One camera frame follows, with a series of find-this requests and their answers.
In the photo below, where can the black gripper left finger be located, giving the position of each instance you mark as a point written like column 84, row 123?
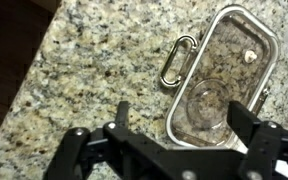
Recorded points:
column 122, row 117

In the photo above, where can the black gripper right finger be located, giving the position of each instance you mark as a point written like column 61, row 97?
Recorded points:
column 246, row 125

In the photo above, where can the clear lid with metal clips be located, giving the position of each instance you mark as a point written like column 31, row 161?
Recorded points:
column 231, row 62

